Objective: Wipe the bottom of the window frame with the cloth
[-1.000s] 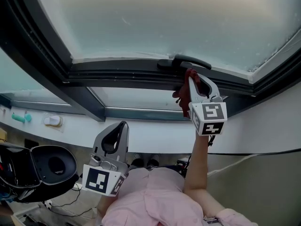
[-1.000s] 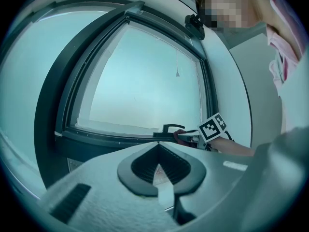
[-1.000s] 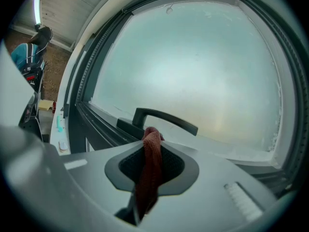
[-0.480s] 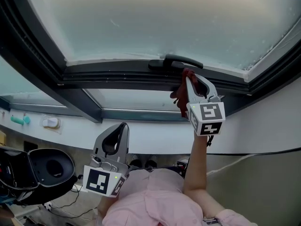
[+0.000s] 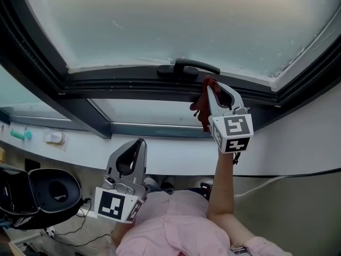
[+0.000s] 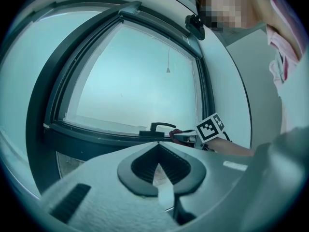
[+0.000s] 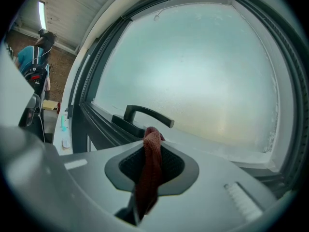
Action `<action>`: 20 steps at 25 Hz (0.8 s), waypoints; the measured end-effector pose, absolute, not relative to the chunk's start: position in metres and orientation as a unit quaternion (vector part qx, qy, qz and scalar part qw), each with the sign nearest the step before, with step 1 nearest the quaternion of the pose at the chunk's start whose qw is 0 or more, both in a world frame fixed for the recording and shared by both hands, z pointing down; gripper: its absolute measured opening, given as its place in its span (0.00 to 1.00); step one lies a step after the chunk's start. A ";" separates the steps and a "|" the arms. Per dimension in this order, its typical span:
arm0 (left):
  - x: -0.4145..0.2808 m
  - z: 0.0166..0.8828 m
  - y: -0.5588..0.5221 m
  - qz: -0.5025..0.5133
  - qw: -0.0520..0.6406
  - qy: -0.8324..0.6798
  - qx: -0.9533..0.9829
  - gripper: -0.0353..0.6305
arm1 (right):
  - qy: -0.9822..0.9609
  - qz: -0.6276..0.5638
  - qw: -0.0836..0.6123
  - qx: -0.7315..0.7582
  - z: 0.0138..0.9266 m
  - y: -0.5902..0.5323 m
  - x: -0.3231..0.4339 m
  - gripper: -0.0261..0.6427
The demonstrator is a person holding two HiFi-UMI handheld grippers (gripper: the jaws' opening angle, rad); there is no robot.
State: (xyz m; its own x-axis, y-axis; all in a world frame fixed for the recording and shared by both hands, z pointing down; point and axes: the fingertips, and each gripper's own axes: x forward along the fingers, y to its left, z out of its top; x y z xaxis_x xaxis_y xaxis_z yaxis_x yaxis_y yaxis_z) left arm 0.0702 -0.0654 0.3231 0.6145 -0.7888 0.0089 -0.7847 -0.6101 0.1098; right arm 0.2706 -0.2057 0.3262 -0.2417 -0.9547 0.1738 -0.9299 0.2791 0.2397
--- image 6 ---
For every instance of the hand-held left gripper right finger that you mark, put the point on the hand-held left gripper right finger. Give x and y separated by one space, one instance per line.
229 190

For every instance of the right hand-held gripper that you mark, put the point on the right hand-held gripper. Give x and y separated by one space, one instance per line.
207 129

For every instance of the person's right forearm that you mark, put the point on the person's right forearm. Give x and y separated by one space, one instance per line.
231 147

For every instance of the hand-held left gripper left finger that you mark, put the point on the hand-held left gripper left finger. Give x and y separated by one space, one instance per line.
108 202

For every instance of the pale partition panel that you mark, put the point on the pale partition panel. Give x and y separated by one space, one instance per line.
260 81

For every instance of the wide frosted window pane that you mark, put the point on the wide frosted window pane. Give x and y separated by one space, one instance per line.
24 69

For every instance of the low clear window pane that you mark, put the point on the low clear window pane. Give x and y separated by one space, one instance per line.
70 163

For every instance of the black head camera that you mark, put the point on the black head camera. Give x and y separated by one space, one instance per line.
195 25

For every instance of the person's head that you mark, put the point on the person's head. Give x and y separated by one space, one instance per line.
229 4

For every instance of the person's pink shirt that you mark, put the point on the person's pink shirt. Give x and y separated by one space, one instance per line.
282 45

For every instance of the frosted window with dark frame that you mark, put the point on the frosted window with dark frame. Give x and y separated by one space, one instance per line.
41 105

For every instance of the dark red cloth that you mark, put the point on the dark red cloth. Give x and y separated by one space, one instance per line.
175 131

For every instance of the white-edged frosted window pane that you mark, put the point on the white-edged frosted window pane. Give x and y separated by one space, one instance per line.
135 81

